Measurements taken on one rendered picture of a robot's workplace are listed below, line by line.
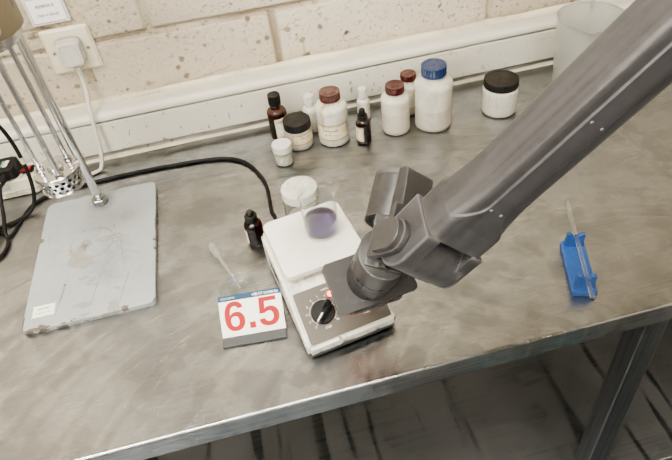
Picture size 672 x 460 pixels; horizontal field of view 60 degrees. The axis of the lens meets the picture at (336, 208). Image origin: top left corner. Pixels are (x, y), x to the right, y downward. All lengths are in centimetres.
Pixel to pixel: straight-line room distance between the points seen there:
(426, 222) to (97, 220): 71
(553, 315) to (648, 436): 76
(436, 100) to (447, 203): 61
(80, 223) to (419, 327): 62
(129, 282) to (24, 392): 21
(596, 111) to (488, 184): 10
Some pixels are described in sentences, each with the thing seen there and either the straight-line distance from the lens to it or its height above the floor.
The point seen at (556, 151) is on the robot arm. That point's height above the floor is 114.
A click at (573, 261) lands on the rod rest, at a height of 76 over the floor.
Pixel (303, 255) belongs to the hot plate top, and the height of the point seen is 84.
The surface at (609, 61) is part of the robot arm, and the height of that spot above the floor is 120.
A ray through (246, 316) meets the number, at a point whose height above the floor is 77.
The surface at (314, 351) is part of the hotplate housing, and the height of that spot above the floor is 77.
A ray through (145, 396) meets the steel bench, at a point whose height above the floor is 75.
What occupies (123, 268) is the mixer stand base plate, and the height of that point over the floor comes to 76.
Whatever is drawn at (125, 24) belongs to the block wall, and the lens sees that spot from 118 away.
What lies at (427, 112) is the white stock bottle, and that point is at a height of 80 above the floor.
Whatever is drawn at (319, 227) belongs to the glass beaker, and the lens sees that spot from 81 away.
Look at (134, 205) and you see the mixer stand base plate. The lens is 112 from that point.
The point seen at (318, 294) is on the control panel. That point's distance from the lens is 81.
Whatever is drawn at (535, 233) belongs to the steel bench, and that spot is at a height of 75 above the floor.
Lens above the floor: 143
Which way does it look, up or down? 42 degrees down
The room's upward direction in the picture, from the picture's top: 8 degrees counter-clockwise
